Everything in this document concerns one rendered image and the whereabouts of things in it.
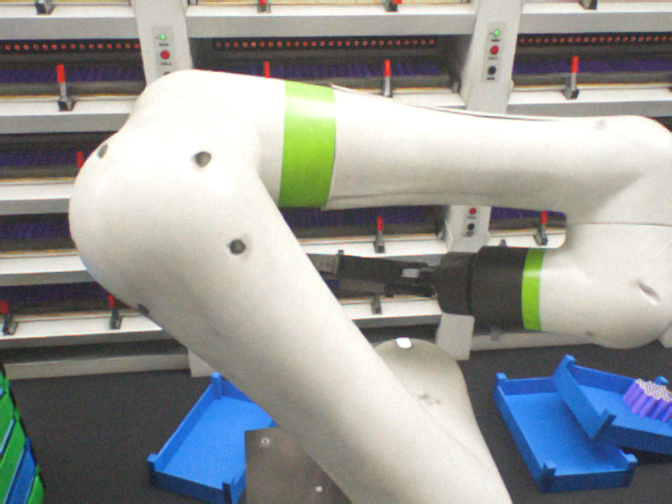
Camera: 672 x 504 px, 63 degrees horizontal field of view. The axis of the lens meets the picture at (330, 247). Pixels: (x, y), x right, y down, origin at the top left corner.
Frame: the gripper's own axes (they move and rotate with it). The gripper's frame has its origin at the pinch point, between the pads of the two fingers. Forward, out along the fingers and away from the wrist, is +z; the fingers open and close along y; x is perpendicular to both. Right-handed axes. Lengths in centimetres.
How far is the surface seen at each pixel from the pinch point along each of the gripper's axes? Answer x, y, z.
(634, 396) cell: -14, 96, -37
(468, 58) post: 55, 48, -2
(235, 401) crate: -29, 56, 54
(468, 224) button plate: 23, 71, 1
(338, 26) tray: 55, 27, 20
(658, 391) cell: -12, 99, -43
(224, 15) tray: 52, 13, 38
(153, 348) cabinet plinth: -20, 52, 83
